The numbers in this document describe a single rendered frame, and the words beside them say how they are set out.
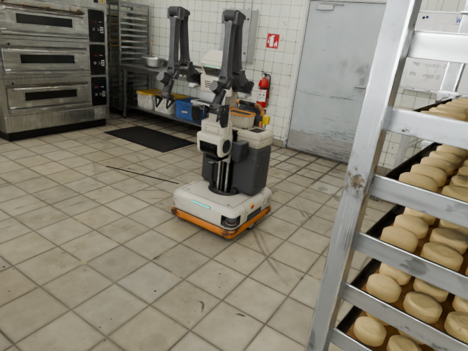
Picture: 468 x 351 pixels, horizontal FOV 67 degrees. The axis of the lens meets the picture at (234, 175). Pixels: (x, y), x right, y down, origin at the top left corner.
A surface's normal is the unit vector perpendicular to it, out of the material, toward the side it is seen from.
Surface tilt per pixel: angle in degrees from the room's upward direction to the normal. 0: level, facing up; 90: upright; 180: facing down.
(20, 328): 0
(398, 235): 0
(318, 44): 90
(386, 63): 90
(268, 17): 90
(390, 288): 0
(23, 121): 90
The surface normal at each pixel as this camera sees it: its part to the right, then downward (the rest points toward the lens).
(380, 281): 0.10, -0.93
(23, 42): 0.83, 0.28
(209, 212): -0.55, 0.26
